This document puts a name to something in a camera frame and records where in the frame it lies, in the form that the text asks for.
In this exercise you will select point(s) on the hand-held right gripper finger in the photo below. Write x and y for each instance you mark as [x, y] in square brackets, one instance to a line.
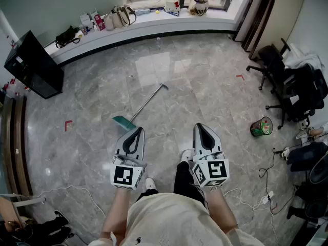
[196, 142]
[215, 142]

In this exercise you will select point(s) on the person's right leg black trousers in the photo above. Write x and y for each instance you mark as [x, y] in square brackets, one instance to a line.
[184, 181]

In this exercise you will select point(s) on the cream handbag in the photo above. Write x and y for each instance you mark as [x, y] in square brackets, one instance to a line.
[109, 21]

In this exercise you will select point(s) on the white cat plush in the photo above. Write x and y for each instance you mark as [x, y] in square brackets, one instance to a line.
[172, 6]

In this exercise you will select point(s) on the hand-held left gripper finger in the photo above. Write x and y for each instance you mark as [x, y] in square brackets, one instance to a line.
[120, 147]
[141, 150]

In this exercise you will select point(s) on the person's right white shoe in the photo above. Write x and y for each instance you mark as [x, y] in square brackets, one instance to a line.
[185, 155]

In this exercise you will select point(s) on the black bag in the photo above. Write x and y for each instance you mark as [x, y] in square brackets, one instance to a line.
[66, 37]

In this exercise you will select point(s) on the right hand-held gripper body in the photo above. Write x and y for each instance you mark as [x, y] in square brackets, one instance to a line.
[215, 170]

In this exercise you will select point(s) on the black office chair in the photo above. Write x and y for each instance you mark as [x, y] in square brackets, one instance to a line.
[271, 58]
[302, 91]

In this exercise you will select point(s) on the red tape corner mark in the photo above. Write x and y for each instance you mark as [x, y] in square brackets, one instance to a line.
[240, 76]
[68, 124]

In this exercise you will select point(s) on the brown wooden door frame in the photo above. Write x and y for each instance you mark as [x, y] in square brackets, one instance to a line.
[252, 17]

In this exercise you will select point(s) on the person's right forearm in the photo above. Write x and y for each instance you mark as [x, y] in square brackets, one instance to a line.
[223, 209]

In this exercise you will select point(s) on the white cloth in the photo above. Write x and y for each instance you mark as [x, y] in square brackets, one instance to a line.
[305, 58]

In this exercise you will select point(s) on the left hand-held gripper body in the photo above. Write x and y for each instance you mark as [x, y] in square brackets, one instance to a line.
[125, 175]

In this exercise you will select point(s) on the person's left forearm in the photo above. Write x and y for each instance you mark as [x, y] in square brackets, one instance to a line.
[115, 211]

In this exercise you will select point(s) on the person's left leg black trousers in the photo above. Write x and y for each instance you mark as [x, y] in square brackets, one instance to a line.
[147, 194]

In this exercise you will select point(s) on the black sneaker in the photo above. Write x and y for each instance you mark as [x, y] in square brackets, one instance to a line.
[61, 216]

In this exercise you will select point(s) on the person's left white shoe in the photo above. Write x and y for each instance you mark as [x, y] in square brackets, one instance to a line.
[150, 184]

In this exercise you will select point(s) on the black mesh waste basket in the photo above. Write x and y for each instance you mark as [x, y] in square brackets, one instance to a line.
[261, 127]

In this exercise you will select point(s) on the pink and white paper bag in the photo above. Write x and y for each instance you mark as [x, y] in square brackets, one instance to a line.
[99, 22]

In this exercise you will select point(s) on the person's cream shirt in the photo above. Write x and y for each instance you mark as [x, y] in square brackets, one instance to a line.
[166, 219]

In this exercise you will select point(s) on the person's leg black trousers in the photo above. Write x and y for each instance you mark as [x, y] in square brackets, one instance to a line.
[184, 181]
[147, 194]

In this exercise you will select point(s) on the beige door panel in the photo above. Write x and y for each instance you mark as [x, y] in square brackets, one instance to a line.
[282, 19]

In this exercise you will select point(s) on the person's white shoe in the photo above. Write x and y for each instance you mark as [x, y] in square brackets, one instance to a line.
[150, 184]
[185, 155]

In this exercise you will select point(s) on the black cabinet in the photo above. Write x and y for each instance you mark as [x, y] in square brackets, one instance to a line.
[33, 68]

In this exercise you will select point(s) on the curved wooden frame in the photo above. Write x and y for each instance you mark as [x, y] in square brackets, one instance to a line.
[18, 142]

